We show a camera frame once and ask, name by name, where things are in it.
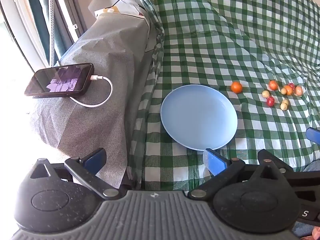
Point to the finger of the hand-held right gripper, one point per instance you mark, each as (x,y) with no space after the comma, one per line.
(313,133)

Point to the light blue plate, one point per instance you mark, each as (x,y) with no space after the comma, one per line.
(198,117)

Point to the pale orange cherry tomato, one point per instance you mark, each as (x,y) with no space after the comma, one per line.
(298,90)

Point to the green checkered tablecloth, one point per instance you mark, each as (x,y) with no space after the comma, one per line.
(212,42)

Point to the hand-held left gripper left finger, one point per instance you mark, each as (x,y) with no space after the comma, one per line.
(96,158)

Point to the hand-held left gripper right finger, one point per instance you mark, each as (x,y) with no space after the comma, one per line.
(215,161)

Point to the black smartphone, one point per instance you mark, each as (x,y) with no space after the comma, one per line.
(58,80)

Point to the orange round fruit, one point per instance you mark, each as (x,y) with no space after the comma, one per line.
(236,87)
(288,90)
(273,85)

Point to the small red fruit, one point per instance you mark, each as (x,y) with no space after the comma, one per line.
(291,85)
(270,101)

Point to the white window frame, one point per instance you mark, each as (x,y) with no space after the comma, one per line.
(15,17)

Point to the small beige fruit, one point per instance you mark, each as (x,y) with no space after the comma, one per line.
(283,91)
(265,94)
(284,104)

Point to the dark green curtain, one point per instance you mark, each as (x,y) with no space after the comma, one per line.
(40,15)

